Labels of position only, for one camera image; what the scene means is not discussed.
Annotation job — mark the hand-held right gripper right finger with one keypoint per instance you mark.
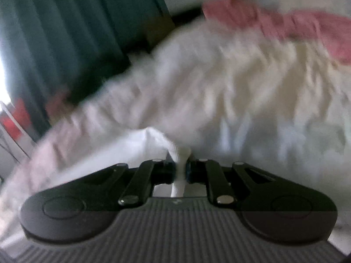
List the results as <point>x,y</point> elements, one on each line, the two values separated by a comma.
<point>192,173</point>

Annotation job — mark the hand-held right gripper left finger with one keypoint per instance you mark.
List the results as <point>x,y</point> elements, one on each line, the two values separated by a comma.
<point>167,173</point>

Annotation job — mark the cream pants with black stripe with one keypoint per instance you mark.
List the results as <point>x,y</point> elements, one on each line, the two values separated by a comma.
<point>129,148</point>

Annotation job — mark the pastel bed sheet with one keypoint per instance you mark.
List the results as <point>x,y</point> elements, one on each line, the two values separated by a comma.
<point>233,93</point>

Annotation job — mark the silver tripod stand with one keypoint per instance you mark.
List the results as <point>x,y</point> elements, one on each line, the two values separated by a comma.
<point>11,139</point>

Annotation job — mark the red bag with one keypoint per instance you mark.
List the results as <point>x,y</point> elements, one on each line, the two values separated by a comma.
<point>13,120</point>

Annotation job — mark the large pink blanket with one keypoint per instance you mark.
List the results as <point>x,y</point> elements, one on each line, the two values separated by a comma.
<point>288,22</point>

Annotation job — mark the teal curtain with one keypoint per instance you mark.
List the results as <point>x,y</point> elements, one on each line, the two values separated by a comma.
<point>63,27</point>

